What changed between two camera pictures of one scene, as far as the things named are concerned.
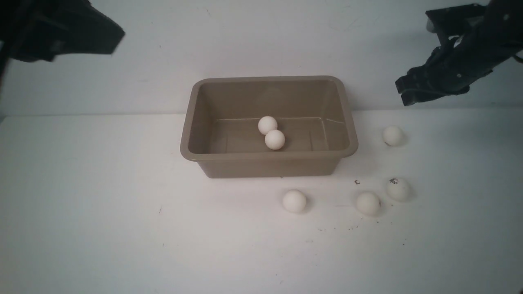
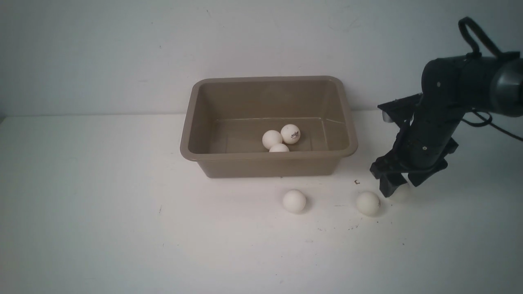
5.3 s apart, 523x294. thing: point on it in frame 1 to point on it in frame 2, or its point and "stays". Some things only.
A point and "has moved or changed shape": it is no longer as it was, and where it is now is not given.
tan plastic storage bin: x=222 y=114 stays
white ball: x=368 y=203 stays
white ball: x=294 y=201 stays
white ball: x=392 y=135 to x=290 y=134
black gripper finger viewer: x=410 y=97 to x=417 y=178
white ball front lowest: x=275 y=139 has moved or changed shape
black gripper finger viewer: x=417 y=77 to x=389 y=182
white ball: x=266 y=124 to x=271 y=137
